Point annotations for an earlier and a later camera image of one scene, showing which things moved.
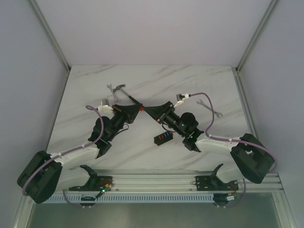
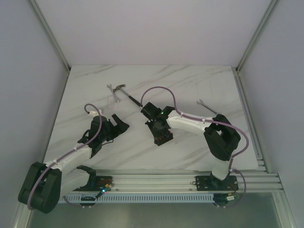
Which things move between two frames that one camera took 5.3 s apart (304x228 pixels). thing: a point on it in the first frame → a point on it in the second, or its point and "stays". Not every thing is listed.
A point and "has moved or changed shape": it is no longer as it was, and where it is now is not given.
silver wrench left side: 114,95 stays
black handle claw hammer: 119,87 stays
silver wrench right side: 200,101 stays
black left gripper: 122,113 → 114,128
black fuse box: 162,138 has moved or changed shape
